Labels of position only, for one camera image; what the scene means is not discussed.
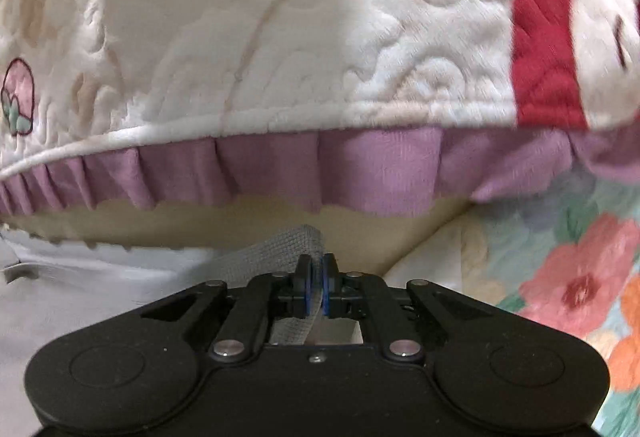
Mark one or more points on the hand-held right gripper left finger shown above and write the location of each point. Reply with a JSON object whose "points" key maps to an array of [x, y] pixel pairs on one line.
{"points": [[303, 284]]}

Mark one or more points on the floral blanket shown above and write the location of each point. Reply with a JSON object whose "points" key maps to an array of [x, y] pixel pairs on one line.
{"points": [[575, 277]]}

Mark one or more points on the bear print quilted bedspread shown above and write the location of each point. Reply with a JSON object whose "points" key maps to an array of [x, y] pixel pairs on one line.
{"points": [[250, 42]]}

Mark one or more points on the grey waffle knit garment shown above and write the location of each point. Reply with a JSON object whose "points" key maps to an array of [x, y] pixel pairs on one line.
{"points": [[270, 252]]}

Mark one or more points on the checkered dog print rug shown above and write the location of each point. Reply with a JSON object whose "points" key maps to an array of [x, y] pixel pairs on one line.
{"points": [[75, 307]]}

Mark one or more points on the beige bed base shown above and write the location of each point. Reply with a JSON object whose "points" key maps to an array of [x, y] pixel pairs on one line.
{"points": [[200, 227]]}

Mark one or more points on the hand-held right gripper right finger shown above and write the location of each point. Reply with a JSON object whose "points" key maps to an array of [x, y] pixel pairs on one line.
{"points": [[327, 287]]}

